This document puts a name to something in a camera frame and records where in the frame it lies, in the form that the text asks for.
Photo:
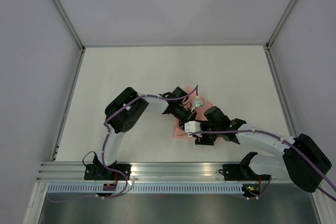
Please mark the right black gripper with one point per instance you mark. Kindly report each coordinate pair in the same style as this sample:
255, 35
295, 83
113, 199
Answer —
205, 140

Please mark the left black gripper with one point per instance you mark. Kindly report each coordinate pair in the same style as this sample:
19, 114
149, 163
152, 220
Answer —
191, 115

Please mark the pink cloth napkin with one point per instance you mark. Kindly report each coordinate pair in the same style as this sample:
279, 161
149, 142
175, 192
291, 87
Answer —
186, 104

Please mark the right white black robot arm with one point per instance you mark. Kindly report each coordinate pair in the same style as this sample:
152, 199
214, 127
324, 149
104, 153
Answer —
298, 159

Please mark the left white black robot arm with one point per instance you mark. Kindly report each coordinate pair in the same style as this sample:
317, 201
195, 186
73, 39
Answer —
127, 108

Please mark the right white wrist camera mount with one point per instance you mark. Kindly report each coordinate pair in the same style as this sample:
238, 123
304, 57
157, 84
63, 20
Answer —
192, 129

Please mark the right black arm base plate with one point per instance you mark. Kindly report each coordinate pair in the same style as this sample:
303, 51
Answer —
236, 172

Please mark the right aluminium frame post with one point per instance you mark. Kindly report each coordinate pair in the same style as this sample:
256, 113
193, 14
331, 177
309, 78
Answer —
284, 16

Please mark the aluminium frame post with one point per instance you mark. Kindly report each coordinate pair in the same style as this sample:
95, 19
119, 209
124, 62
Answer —
284, 16
66, 20

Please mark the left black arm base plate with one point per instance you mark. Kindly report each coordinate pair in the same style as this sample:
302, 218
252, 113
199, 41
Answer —
93, 172

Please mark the aluminium front rail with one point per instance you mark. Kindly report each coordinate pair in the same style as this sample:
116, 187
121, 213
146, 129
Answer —
143, 172

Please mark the white slotted cable duct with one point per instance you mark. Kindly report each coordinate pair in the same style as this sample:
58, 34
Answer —
150, 188

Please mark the left aluminium frame post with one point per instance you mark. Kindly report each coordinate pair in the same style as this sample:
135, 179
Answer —
66, 20

